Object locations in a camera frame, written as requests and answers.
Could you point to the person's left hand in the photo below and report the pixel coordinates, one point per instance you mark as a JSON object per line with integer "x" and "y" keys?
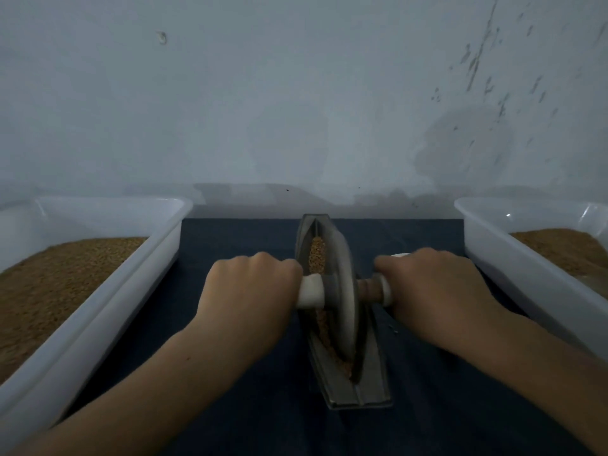
{"x": 245, "y": 299}

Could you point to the person's right hand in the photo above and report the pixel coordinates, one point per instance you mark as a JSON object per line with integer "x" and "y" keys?
{"x": 442, "y": 297}

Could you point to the white plastic tray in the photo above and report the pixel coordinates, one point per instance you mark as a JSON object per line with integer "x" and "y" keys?
{"x": 518, "y": 270}
{"x": 114, "y": 289}

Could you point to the small ground grain portion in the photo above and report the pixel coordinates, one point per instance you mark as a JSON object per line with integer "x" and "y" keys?
{"x": 317, "y": 253}

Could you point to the boat-shaped metal grinding trough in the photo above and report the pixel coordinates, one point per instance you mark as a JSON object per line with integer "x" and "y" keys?
{"x": 366, "y": 389}

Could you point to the person's right forearm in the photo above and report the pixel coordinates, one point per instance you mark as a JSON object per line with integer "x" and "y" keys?
{"x": 551, "y": 380}

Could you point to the person's left forearm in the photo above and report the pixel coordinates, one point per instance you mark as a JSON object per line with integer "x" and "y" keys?
{"x": 133, "y": 403}

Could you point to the white round plate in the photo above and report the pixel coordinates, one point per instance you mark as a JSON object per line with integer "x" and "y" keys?
{"x": 400, "y": 254}

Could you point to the dark blue tablecloth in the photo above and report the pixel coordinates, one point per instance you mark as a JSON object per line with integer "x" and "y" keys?
{"x": 256, "y": 413}

